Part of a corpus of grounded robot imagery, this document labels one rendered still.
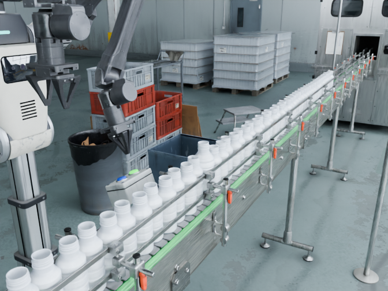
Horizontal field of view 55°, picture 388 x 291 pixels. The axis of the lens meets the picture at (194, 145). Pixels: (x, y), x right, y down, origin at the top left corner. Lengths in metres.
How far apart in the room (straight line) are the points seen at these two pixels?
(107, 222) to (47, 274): 0.17
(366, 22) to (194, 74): 4.06
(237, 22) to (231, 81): 4.39
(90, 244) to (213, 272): 1.79
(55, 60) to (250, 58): 7.01
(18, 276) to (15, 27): 0.92
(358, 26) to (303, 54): 5.94
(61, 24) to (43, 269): 0.48
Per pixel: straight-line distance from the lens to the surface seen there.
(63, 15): 0.83
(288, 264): 2.71
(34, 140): 1.44
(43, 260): 0.78
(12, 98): 1.36
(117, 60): 1.19
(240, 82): 7.90
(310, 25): 11.47
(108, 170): 3.08
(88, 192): 3.18
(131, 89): 1.13
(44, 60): 0.88
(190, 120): 4.80
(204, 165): 1.21
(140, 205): 0.95
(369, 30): 5.71
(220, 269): 2.61
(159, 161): 1.88
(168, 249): 1.05
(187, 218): 1.17
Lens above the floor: 1.59
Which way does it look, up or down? 19 degrees down
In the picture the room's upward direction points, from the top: straight up
